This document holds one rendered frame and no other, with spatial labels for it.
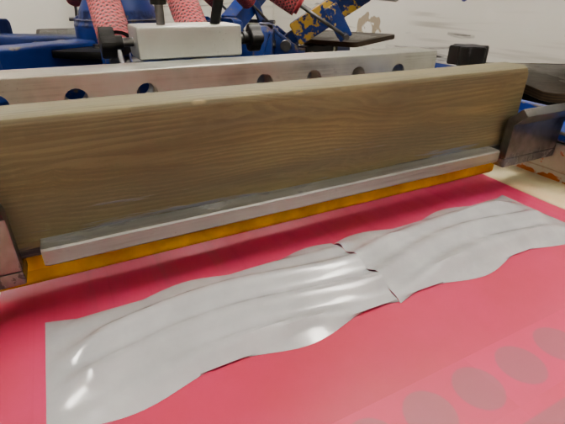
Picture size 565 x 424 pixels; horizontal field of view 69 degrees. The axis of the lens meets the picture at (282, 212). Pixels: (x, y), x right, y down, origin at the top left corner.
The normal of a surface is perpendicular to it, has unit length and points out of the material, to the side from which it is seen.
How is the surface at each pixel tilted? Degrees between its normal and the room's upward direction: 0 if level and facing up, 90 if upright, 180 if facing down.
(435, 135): 90
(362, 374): 0
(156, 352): 31
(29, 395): 0
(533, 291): 0
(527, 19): 90
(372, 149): 90
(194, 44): 90
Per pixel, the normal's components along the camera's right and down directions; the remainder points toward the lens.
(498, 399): 0.01, -0.88
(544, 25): -0.89, 0.21
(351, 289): 0.18, -0.53
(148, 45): 0.46, 0.42
